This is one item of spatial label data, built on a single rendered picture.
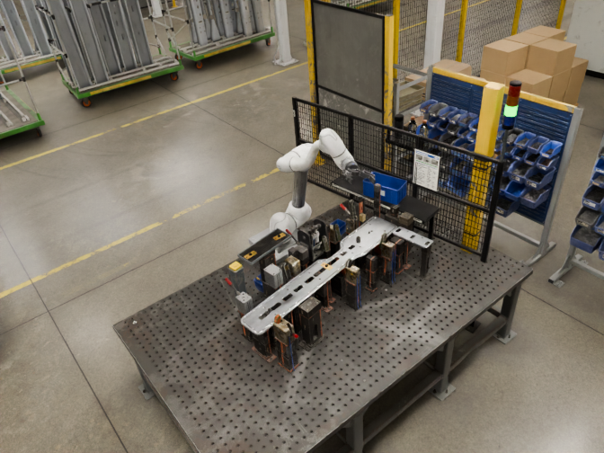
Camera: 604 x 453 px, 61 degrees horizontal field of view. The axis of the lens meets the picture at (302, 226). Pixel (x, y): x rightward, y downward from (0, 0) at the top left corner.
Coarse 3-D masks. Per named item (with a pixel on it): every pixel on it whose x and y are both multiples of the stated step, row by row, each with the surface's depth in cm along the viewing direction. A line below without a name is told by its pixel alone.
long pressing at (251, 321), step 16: (368, 224) 379; (384, 224) 378; (352, 240) 365; (368, 240) 364; (336, 256) 352; (352, 256) 351; (304, 272) 341; (336, 272) 339; (288, 288) 330; (304, 288) 329; (272, 304) 320; (288, 304) 319; (256, 320) 310; (272, 320) 309
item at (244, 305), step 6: (240, 294) 320; (246, 294) 320; (240, 300) 316; (246, 300) 315; (240, 306) 320; (246, 306) 317; (252, 306) 321; (240, 312) 324; (246, 312) 319; (246, 330) 331; (246, 336) 336; (252, 336) 333; (252, 342) 334
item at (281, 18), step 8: (280, 0) 903; (280, 8) 910; (280, 16) 918; (280, 24) 926; (280, 32) 936; (288, 32) 942; (280, 40) 946; (288, 40) 950; (280, 48) 956; (288, 48) 957; (280, 56) 964; (288, 56) 965; (280, 64) 962; (288, 64) 960
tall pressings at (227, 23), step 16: (192, 0) 949; (208, 0) 972; (224, 0) 988; (240, 0) 988; (256, 0) 1007; (192, 16) 967; (224, 16) 1003; (240, 16) 1005; (256, 16) 1022; (192, 32) 1002; (208, 32) 1017; (224, 32) 1021; (240, 32) 1037; (256, 32) 1043
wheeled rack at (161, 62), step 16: (48, 0) 755; (112, 0) 834; (64, 48) 797; (176, 48) 901; (160, 64) 912; (176, 64) 922; (64, 80) 901; (112, 80) 872; (128, 80) 877; (144, 80) 891; (80, 96) 841
